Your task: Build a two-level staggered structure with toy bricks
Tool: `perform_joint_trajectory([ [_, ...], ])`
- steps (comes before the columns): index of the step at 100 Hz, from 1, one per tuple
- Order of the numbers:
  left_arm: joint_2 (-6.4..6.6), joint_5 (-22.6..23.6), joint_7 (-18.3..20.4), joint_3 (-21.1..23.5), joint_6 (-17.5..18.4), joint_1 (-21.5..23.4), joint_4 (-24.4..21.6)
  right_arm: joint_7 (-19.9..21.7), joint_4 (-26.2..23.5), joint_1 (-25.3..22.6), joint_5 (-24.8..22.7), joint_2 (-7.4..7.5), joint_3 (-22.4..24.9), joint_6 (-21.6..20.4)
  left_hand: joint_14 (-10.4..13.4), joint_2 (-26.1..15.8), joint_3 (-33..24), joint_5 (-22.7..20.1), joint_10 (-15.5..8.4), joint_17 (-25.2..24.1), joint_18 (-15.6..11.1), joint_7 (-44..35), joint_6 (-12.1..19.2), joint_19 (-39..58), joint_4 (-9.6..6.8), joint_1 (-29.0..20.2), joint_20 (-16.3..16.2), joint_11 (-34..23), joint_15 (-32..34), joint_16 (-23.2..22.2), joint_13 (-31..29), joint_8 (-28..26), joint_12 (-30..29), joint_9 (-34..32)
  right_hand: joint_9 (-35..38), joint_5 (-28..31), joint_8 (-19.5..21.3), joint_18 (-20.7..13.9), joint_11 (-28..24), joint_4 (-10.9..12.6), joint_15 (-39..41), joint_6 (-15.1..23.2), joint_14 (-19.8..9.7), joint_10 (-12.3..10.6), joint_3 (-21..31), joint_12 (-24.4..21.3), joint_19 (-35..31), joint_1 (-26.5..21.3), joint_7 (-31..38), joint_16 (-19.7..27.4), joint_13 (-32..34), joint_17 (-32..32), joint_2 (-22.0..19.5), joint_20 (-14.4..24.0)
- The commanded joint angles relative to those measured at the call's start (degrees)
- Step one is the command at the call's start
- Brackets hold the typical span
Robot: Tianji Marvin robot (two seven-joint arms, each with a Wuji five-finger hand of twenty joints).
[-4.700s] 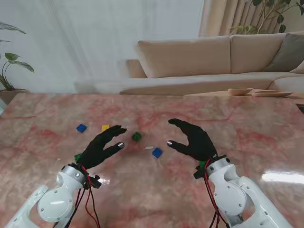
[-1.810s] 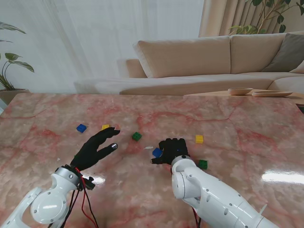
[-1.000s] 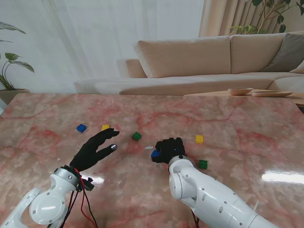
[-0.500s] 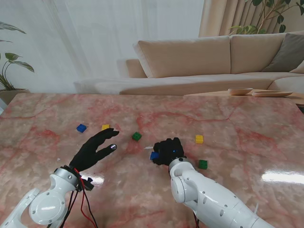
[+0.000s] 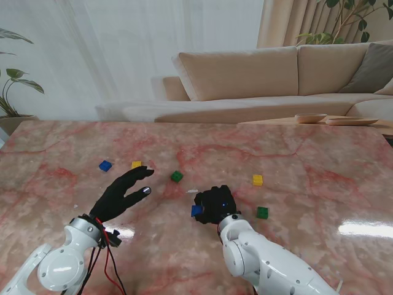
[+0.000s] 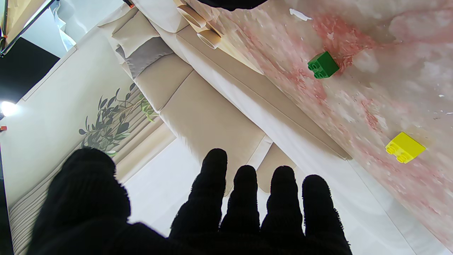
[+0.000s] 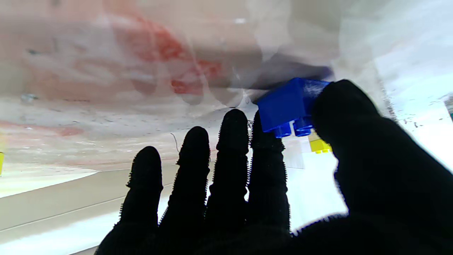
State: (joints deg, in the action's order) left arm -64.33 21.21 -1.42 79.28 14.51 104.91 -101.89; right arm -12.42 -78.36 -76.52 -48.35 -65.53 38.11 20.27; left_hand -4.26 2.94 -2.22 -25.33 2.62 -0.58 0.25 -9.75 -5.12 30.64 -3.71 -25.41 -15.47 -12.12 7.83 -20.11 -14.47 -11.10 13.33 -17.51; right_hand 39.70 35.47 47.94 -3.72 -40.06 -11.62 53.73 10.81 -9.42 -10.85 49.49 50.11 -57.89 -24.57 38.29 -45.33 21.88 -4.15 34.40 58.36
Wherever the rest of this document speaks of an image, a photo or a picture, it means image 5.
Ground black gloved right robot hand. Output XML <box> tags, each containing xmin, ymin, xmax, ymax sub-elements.
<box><xmin>194</xmin><ymin>184</ymin><xmax>242</xmax><ymax>225</ymax></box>

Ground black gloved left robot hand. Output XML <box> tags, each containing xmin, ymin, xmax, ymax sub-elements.
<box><xmin>88</xmin><ymin>165</ymin><xmax>155</xmax><ymax>222</ymax></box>

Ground light wooden coffee table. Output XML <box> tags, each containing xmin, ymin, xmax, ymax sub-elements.
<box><xmin>238</xmin><ymin>115</ymin><xmax>393</xmax><ymax>139</ymax></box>

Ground wooden bowl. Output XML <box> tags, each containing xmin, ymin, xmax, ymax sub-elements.
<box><xmin>294</xmin><ymin>113</ymin><xmax>328</xmax><ymax>124</ymax></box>

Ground beige plant pot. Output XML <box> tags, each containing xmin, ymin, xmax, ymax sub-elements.
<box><xmin>0</xmin><ymin>115</ymin><xmax>39</xmax><ymax>136</ymax></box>

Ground beige sofa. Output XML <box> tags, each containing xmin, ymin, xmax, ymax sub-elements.
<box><xmin>95</xmin><ymin>41</ymin><xmax>393</xmax><ymax>124</ymax></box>

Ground variegated leafy house plant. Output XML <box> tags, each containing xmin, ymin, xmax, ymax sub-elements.
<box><xmin>0</xmin><ymin>28</ymin><xmax>45</xmax><ymax>119</ymax></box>

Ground sheer white curtain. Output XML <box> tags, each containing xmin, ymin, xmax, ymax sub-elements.
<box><xmin>0</xmin><ymin>0</ymin><xmax>265</xmax><ymax>120</ymax></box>

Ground flat wooden plate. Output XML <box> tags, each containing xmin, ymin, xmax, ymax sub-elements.
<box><xmin>325</xmin><ymin>117</ymin><xmax>379</xmax><ymax>126</ymax></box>

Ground beige curtain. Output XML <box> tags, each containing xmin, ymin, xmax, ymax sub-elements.
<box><xmin>256</xmin><ymin>0</ymin><xmax>393</xmax><ymax>50</ymax></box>

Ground dark green leafy tree plant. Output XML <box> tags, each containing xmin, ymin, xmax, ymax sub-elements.
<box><xmin>296</xmin><ymin>0</ymin><xmax>377</xmax><ymax>47</ymax></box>

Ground grey sofa cushion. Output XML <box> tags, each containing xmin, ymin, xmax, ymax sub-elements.
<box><xmin>339</xmin><ymin>42</ymin><xmax>393</xmax><ymax>95</ymax></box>

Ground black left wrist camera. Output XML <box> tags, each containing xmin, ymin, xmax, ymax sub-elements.
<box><xmin>99</xmin><ymin>229</ymin><xmax>123</xmax><ymax>248</ymax></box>

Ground red left arm cable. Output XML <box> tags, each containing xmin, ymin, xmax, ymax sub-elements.
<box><xmin>94</xmin><ymin>216</ymin><xmax>126</xmax><ymax>295</ymax></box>

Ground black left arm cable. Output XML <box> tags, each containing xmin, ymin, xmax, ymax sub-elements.
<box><xmin>73</xmin><ymin>244</ymin><xmax>105</xmax><ymax>295</ymax></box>

